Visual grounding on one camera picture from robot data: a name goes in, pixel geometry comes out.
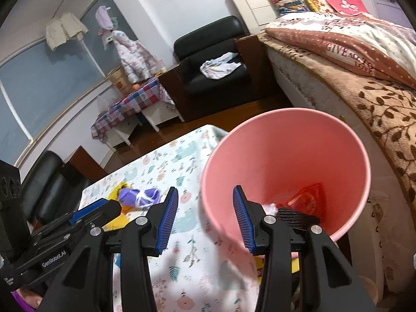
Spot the yellow foam net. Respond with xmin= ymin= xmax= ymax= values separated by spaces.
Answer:
xmin=104 ymin=216 xmax=131 ymax=231

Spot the black foam net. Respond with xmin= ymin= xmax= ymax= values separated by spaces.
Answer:
xmin=276 ymin=206 xmax=321 ymax=231

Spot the black leather armchair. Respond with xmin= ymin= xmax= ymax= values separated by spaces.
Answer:
xmin=158 ymin=15 xmax=270 ymax=122

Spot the floral printed tablecloth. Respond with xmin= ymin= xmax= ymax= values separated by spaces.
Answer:
xmin=80 ymin=124 xmax=264 ymax=312

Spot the large window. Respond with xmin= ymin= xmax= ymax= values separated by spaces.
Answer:
xmin=0 ymin=0 xmax=122 ymax=166

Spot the purple wrapper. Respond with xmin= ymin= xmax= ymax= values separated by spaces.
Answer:
xmin=118 ymin=188 xmax=160 ymax=209

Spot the bed with brown blanket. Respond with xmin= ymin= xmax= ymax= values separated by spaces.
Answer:
xmin=267 ymin=50 xmax=410 ymax=295

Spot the colourful printed pillow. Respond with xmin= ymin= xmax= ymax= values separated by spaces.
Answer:
xmin=267 ymin=0 xmax=311 ymax=15

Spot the floral padded jacket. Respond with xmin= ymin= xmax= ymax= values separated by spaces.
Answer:
xmin=112 ymin=30 xmax=160 ymax=83

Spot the white wooden bench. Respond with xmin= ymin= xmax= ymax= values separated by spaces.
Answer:
xmin=104 ymin=117 xmax=139 ymax=152
xmin=140 ymin=102 xmax=184 ymax=133

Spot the white printed cloth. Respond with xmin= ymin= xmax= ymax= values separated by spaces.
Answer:
xmin=199 ymin=52 xmax=243 ymax=80

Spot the yellow patterned pillow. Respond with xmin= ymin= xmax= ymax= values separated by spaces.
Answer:
xmin=302 ymin=0 xmax=335 ymax=14

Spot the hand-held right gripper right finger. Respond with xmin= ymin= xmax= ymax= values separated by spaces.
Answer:
xmin=232 ymin=185 xmax=378 ymax=312

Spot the pale hanging hat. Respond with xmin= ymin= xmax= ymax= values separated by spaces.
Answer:
xmin=95 ymin=5 xmax=118 ymax=51

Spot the yellow printed box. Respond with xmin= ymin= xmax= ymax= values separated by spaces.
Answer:
xmin=254 ymin=254 xmax=301 ymax=282

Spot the person's left forearm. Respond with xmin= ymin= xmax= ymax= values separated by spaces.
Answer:
xmin=10 ymin=289 xmax=41 ymax=312

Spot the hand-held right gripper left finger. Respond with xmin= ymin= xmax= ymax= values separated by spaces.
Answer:
xmin=37 ymin=187 xmax=179 ymax=312

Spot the pink plastic bucket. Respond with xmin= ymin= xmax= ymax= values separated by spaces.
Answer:
xmin=199 ymin=107 xmax=372 ymax=257

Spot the plaid tablecloth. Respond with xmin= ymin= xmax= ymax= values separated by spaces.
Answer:
xmin=90 ymin=77 xmax=176 ymax=142

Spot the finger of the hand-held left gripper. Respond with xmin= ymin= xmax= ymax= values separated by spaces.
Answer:
xmin=69 ymin=200 xmax=109 ymax=225
xmin=31 ymin=199 xmax=122 ymax=251

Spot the brown paper bag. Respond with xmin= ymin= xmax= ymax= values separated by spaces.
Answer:
xmin=108 ymin=68 xmax=132 ymax=95

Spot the white knitted cardigan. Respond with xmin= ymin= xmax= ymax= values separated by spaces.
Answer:
xmin=45 ymin=12 xmax=89 ymax=51

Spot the clear plastic bag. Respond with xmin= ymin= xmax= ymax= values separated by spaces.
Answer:
xmin=96 ymin=93 xmax=116 ymax=116

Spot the yellow snack packet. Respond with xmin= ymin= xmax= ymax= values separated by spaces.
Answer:
xmin=109 ymin=184 xmax=132 ymax=202

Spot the white wooden headboard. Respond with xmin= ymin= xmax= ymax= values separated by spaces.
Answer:
xmin=226 ymin=0 xmax=313 ymax=35

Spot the black leather sofa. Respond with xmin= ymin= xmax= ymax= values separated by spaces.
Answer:
xmin=19 ymin=146 xmax=108 ymax=231

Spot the brown leaf blanket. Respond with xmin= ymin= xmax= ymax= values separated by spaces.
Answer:
xmin=270 ymin=42 xmax=416 ymax=222

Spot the red plastic bag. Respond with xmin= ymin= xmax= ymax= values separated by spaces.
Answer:
xmin=286 ymin=182 xmax=327 ymax=222

